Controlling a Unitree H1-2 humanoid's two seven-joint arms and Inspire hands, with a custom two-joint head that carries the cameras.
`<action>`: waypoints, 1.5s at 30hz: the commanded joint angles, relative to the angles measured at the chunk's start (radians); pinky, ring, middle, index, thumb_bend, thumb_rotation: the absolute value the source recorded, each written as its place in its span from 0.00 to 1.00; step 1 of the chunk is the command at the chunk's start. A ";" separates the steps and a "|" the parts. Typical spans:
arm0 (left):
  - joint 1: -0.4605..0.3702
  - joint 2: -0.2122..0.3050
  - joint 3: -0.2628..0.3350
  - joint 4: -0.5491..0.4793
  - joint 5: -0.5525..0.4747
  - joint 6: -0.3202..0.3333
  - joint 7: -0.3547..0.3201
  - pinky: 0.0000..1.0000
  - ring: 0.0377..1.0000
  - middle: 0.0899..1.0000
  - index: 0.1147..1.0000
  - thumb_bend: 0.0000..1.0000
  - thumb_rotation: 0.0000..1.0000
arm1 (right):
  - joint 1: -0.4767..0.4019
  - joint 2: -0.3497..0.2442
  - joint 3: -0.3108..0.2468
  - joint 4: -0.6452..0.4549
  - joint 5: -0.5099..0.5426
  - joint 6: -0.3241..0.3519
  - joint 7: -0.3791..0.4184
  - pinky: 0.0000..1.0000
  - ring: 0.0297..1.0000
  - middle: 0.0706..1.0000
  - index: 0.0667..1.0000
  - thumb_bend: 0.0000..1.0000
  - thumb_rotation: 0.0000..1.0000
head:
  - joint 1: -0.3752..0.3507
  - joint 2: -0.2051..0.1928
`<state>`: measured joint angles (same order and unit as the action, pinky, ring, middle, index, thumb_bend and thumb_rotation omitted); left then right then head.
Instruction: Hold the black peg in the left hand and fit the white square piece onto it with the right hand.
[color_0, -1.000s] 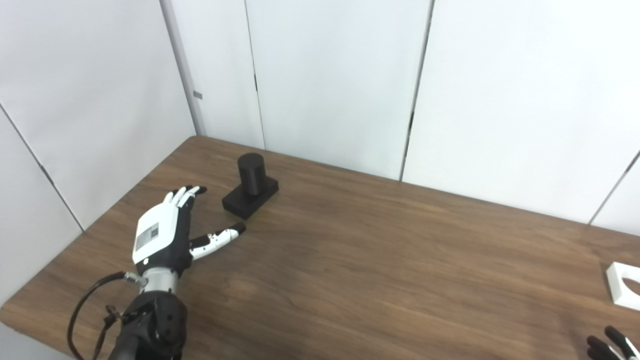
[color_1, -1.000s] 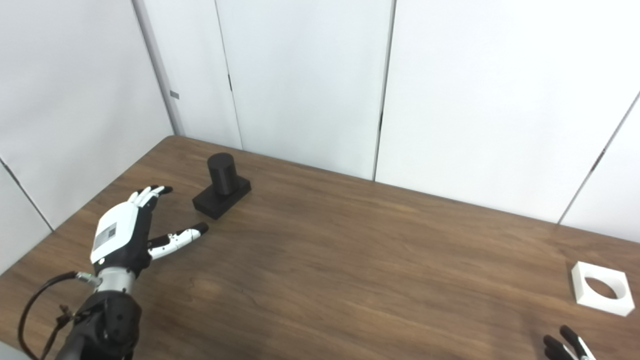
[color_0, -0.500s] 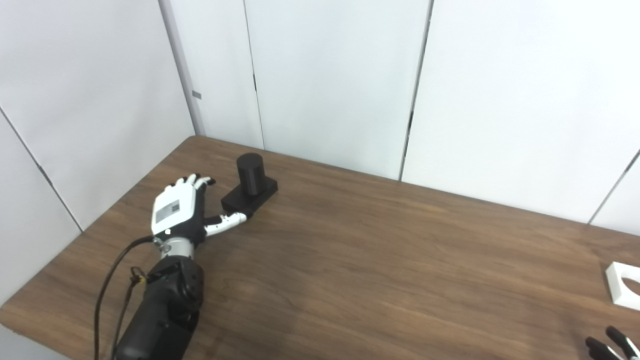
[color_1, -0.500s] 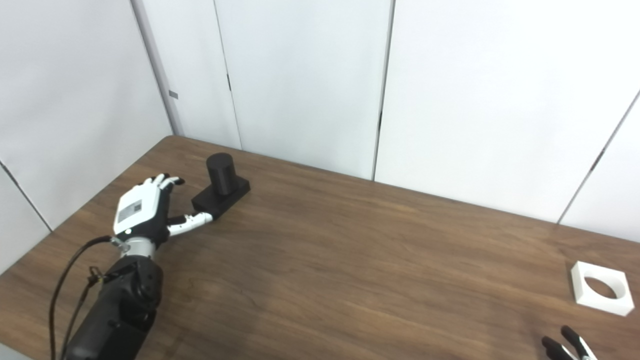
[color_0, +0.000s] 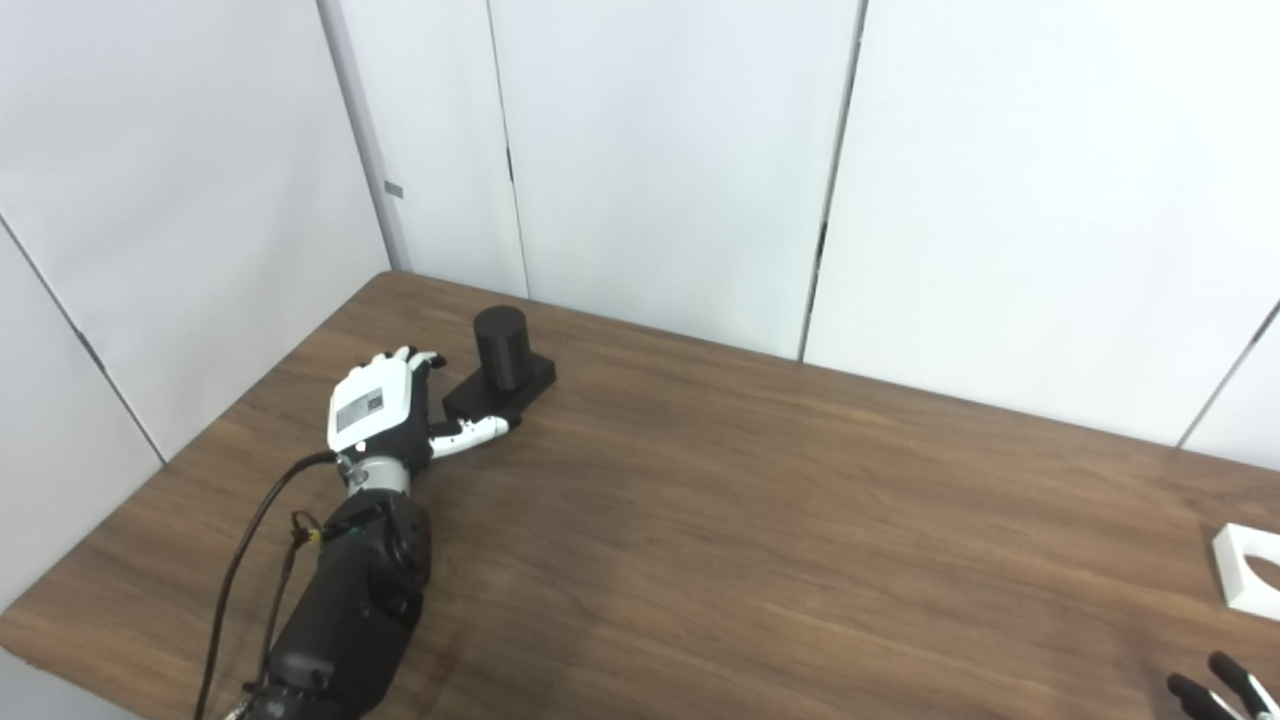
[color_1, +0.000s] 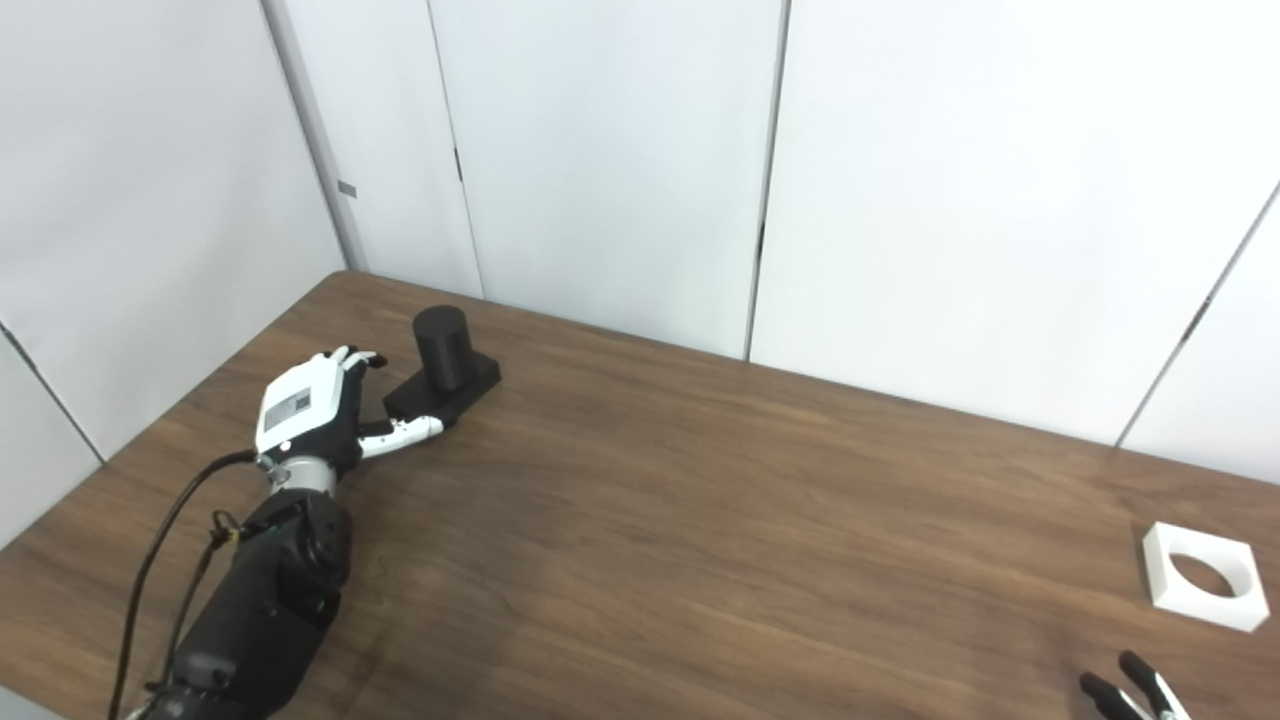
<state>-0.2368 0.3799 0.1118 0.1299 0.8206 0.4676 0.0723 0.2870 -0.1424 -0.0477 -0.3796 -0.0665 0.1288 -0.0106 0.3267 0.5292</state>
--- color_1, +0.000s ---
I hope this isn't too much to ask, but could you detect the black and white right hand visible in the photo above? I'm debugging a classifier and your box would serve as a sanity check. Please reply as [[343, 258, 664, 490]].
[[1079, 650, 1191, 720]]

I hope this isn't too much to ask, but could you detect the white square piece with hole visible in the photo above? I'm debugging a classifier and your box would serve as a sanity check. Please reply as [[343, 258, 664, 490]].
[[1142, 521, 1270, 633]]

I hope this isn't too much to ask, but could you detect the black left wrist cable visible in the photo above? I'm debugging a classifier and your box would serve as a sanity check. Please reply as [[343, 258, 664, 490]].
[[108, 450, 261, 720]]

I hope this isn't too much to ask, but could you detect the thin black left arm wire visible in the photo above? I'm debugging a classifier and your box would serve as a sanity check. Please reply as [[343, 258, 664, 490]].
[[160, 510, 243, 693]]

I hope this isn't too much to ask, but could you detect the black peg with square base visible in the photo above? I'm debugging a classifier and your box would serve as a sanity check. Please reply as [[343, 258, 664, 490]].
[[383, 305, 502, 433]]

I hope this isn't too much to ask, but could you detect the black and white left hand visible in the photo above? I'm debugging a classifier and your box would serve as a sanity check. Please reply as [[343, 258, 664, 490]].
[[255, 346, 444, 476]]

